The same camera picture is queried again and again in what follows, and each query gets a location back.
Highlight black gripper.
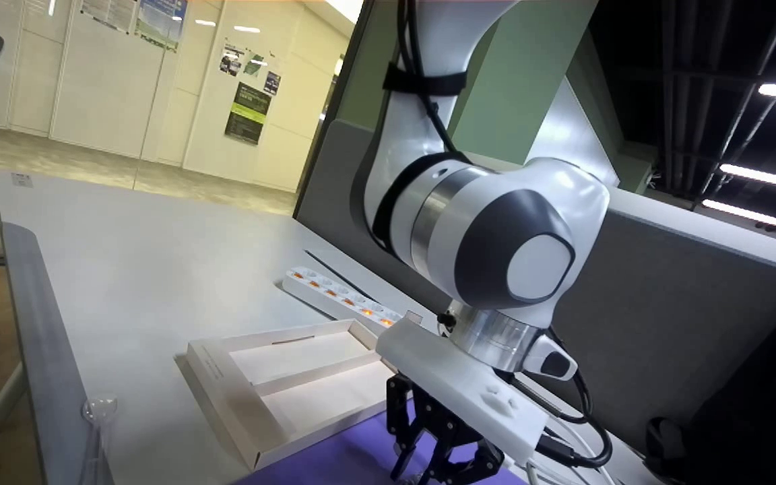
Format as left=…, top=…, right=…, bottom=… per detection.
left=383, top=369, right=507, bottom=485

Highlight purple mat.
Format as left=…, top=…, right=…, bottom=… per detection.
left=240, top=407, right=534, bottom=485

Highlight beige wooden compartment tray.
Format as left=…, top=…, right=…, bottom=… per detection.
left=174, top=318, right=401, bottom=470

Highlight white power strip orange switches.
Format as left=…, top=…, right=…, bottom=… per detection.
left=275, top=264, right=407, bottom=330

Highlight grey desk partition panel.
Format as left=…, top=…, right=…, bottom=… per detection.
left=294, top=119, right=776, bottom=451

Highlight green pillar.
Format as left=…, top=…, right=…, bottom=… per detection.
left=333, top=0, right=624, bottom=189

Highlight white table leg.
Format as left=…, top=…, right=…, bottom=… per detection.
left=0, top=358, right=27, bottom=441

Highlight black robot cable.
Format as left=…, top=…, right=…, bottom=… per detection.
left=494, top=352, right=616, bottom=470

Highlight green and black wall poster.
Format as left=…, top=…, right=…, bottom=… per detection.
left=221, top=78, right=275, bottom=148

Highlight small wall notices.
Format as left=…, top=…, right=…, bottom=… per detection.
left=215, top=43, right=285, bottom=96

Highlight large wall poster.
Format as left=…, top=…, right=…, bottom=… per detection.
left=131, top=0, right=192, bottom=53

